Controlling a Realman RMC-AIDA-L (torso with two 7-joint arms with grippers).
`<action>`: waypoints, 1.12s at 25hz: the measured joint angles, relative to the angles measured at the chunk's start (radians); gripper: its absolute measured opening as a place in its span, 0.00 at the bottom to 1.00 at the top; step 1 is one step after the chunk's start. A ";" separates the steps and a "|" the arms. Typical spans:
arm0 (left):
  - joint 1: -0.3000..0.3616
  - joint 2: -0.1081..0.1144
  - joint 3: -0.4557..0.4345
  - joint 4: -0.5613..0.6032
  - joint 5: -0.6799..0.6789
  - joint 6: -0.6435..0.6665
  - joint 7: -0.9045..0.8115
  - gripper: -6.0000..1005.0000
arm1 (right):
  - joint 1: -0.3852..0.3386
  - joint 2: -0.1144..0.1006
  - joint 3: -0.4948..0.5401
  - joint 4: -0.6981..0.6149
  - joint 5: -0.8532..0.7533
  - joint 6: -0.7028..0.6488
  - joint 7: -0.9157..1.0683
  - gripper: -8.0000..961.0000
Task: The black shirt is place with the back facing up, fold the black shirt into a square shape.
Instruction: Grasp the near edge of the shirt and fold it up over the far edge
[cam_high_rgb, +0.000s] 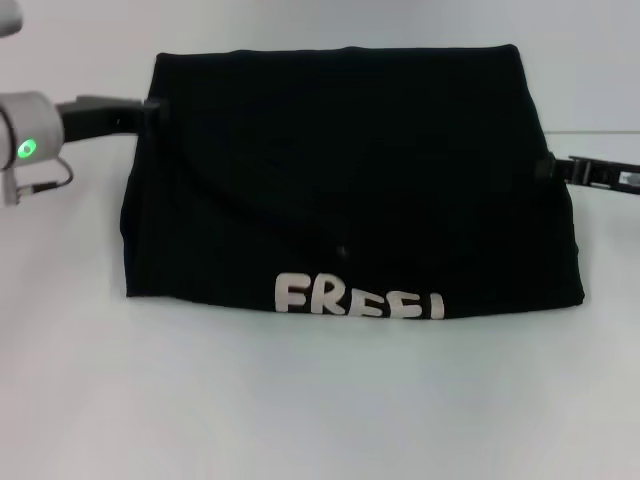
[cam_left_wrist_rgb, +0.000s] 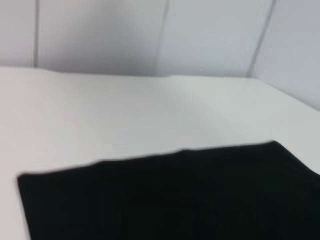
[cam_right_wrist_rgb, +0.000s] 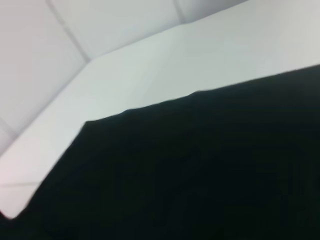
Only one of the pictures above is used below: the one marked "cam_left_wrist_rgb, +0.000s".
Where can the black t-shirt with white print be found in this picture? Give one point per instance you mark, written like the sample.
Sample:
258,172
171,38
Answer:
162,200

